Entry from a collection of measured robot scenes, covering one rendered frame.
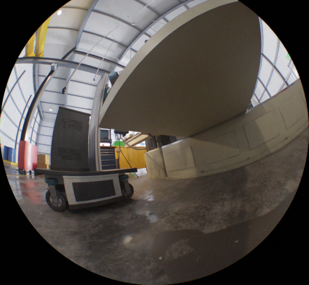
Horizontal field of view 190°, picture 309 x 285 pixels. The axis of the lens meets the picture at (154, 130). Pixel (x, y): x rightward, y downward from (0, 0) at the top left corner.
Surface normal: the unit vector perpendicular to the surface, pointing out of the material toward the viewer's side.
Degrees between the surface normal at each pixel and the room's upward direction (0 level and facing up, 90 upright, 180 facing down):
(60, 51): 169
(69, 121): 90
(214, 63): 180
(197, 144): 90
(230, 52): 180
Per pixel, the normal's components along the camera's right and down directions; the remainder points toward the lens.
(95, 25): 0.05, 0.98
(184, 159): -0.72, -0.11
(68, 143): 0.76, -0.35
